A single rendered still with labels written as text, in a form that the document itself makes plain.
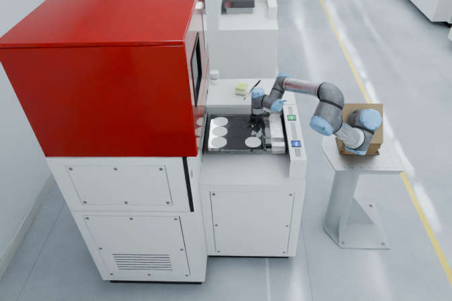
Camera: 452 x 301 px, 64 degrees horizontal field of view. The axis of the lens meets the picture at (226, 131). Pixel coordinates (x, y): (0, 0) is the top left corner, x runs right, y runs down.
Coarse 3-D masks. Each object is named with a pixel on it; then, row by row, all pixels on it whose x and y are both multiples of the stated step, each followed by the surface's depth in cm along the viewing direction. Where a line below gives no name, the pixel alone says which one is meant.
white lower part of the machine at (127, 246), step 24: (96, 216) 204; (120, 216) 204; (144, 216) 203; (168, 216) 202; (192, 216) 201; (96, 240) 219; (120, 240) 218; (144, 240) 217; (168, 240) 216; (192, 240) 215; (96, 264) 236; (120, 264) 236; (144, 264) 235; (168, 264) 233; (192, 264) 232
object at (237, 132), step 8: (232, 120) 248; (240, 120) 248; (248, 120) 248; (232, 128) 241; (240, 128) 241; (248, 128) 241; (216, 136) 235; (224, 136) 235; (232, 136) 235; (240, 136) 234; (248, 136) 234; (232, 144) 229; (240, 144) 228
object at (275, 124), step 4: (272, 120) 250; (276, 120) 250; (280, 120) 249; (272, 124) 246; (276, 124) 246; (280, 124) 246; (272, 128) 243; (276, 128) 243; (280, 128) 243; (272, 132) 240; (276, 132) 239; (280, 132) 239; (272, 152) 227; (276, 152) 227; (280, 152) 227; (284, 152) 227
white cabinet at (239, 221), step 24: (216, 192) 218; (240, 192) 217; (264, 192) 216; (288, 192) 215; (216, 216) 232; (240, 216) 231; (264, 216) 230; (288, 216) 229; (216, 240) 248; (240, 240) 247; (264, 240) 246; (288, 240) 245
